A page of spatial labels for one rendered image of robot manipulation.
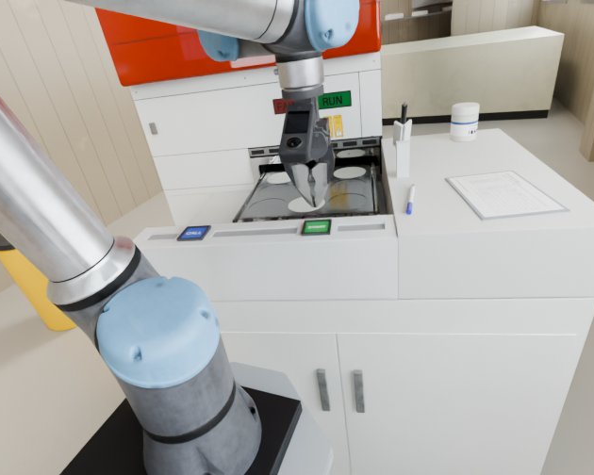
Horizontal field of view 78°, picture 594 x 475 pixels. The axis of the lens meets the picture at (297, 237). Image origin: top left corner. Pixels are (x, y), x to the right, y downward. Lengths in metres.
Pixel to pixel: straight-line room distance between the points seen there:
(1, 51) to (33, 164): 2.97
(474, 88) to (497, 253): 4.65
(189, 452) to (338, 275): 0.40
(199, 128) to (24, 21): 2.37
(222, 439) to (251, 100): 1.02
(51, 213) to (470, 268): 0.64
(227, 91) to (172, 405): 1.04
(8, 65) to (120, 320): 3.07
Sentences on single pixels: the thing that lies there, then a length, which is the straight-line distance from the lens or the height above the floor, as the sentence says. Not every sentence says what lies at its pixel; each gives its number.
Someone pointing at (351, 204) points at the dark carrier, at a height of 0.90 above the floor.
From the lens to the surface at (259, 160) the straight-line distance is 1.31.
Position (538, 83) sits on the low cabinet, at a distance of 5.39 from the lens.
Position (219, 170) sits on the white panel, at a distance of 1.38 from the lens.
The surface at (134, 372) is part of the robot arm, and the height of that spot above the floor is 1.04.
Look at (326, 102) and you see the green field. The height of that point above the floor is 1.10.
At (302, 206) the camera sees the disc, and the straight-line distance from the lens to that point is 0.97.
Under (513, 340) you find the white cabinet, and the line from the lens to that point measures 0.87.
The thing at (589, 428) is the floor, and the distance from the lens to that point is 1.73.
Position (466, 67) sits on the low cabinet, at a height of 0.65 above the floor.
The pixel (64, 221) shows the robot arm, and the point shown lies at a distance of 0.47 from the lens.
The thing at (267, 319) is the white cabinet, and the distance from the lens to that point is 0.83.
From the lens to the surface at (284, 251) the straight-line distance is 0.71.
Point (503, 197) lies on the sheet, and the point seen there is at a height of 0.97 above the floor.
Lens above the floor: 1.30
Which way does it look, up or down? 29 degrees down
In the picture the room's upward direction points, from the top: 9 degrees counter-clockwise
